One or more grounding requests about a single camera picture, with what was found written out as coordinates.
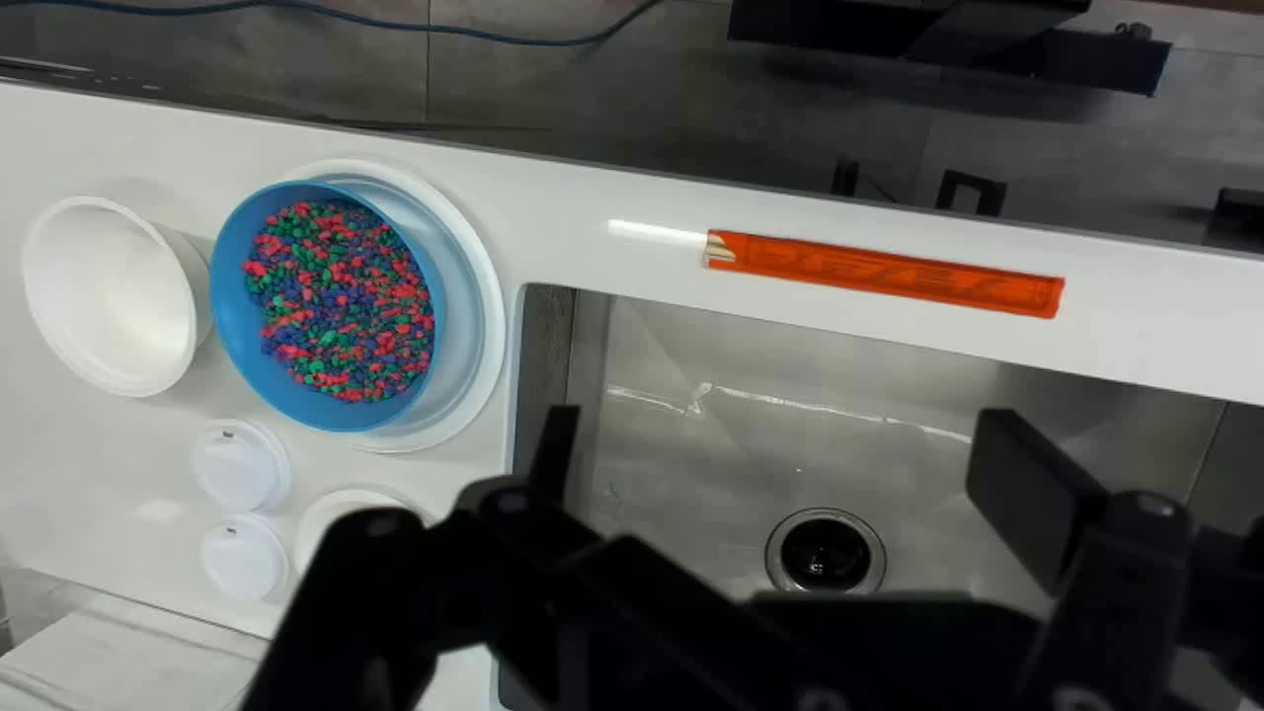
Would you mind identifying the blue bowl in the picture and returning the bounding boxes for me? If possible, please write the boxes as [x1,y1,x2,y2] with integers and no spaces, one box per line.
[208,179,489,440]

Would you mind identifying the small white round cap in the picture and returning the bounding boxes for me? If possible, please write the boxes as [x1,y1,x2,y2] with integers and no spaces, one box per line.
[199,508,298,608]
[189,416,298,519]

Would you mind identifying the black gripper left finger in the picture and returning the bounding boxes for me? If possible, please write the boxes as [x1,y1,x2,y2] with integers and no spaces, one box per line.
[520,402,589,513]

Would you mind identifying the black floor bracket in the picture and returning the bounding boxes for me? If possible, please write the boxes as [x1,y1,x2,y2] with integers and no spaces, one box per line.
[931,165,1010,220]

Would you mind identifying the stainless steel sink basin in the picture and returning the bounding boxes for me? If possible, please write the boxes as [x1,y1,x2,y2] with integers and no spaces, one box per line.
[518,282,1264,711]

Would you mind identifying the thin blue cable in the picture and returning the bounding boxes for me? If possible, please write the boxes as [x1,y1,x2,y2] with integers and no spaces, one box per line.
[0,0,664,53]

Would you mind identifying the white empty bowl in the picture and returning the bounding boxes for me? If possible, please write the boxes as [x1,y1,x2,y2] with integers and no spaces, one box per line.
[15,192,207,402]

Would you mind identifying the round sink drain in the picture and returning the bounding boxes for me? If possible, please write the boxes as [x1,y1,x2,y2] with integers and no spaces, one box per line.
[761,504,894,602]

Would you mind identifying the black frame beam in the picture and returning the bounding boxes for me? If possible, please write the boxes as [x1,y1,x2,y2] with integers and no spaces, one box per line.
[726,0,1177,99]

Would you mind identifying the multicoloured beads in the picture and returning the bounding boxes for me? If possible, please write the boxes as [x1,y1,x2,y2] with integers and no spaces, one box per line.
[241,197,440,407]

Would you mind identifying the orange rectangular sticker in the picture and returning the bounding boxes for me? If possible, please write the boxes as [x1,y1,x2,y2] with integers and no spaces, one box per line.
[703,224,1072,323]

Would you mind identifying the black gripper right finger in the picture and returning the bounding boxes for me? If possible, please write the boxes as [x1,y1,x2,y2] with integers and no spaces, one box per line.
[964,407,1118,606]

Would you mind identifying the white plate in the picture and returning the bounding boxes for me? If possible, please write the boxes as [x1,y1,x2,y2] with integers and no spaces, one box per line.
[277,157,515,454]

